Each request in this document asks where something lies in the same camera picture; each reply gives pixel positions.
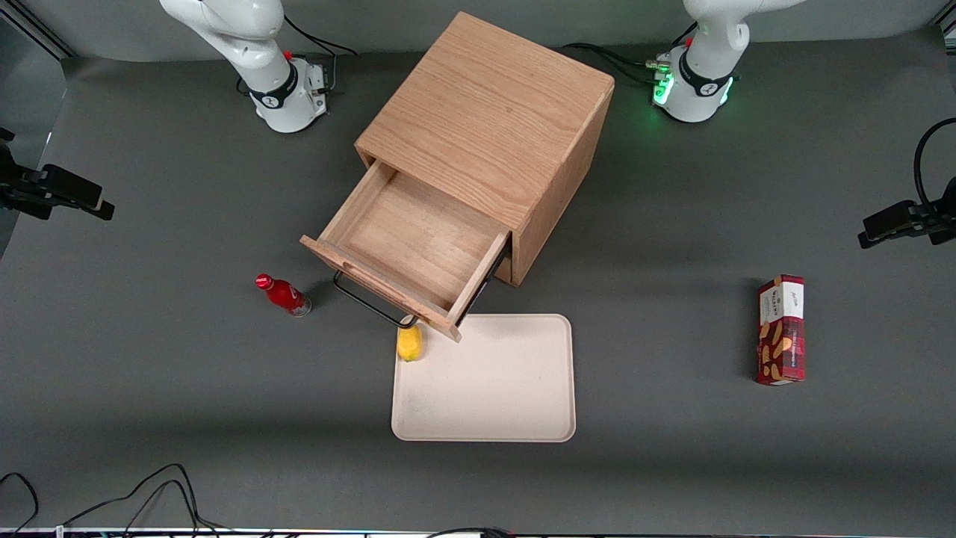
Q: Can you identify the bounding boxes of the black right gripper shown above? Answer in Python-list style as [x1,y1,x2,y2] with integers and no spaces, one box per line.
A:
[0,142,117,222]

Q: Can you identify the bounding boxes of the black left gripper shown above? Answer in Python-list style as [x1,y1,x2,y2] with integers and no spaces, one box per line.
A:
[858,176,956,250]

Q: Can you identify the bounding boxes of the black wire drawer handle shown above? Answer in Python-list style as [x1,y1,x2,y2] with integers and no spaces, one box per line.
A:
[332,270,419,330]

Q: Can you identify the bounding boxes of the wooden drawer with grasped handle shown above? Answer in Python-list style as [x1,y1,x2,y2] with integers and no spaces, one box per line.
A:
[299,158,513,343]

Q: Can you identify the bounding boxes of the wooden two-drawer cabinet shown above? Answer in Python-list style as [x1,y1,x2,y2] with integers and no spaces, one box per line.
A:
[354,10,615,288]

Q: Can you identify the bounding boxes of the red snack box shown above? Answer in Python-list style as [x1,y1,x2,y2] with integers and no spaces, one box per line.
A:
[754,274,807,387]

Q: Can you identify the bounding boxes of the red bottle with red cap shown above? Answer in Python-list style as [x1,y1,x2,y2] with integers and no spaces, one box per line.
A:
[255,273,313,318]

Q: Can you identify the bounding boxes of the yellow lemon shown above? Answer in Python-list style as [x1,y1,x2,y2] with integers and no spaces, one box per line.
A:
[397,318,424,363]

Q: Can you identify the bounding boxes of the beige plastic tray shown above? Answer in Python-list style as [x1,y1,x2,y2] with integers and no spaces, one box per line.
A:
[391,313,577,443]

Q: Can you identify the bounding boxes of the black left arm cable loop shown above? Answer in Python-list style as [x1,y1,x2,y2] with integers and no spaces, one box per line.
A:
[913,117,956,211]

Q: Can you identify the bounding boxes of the black floor cable large arc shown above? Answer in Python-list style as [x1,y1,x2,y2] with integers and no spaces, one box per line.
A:
[62,463,202,533]
[119,479,225,536]

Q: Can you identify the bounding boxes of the black right base cable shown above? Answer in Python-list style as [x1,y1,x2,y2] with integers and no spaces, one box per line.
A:
[282,13,359,96]

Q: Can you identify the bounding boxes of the black base cable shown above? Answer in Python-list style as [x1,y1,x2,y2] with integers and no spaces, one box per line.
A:
[282,13,359,96]
[562,42,662,85]

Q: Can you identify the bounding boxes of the black floor cable small loop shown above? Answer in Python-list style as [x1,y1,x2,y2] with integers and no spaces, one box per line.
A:
[0,471,40,536]

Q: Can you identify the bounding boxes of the black left base cable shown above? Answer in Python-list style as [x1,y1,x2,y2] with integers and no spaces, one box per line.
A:
[562,42,662,85]

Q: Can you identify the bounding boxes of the black cable at table edge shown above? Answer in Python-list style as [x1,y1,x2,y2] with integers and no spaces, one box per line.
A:
[424,526,512,538]

